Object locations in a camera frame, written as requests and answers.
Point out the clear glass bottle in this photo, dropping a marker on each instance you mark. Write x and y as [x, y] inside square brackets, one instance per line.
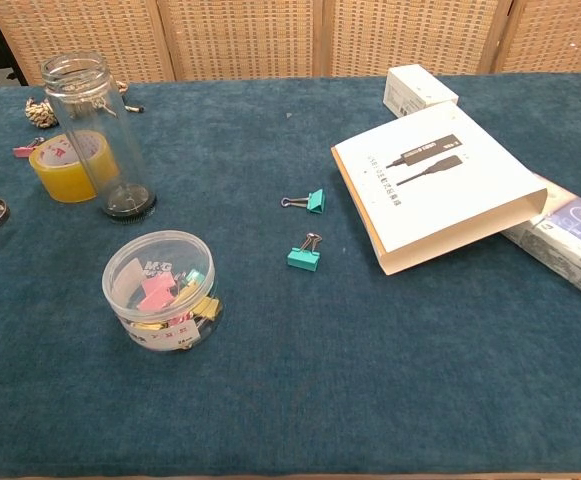
[97, 125]

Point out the blue table cloth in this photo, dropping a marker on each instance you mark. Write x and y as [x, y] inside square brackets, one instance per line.
[290, 375]

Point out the small white cardboard box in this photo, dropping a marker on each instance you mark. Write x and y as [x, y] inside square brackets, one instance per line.
[415, 90]

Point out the pink binder clip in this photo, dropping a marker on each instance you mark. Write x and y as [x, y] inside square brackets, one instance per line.
[22, 150]

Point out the yellow packing tape roll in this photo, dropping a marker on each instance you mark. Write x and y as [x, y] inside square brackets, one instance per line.
[62, 175]

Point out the teal binder clip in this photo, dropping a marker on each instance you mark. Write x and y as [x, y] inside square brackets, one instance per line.
[316, 201]
[303, 258]

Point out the woven rattan folding screen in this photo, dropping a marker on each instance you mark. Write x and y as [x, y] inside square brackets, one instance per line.
[250, 35]

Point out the clear plastic jar of clips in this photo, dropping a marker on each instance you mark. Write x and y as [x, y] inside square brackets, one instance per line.
[162, 295]

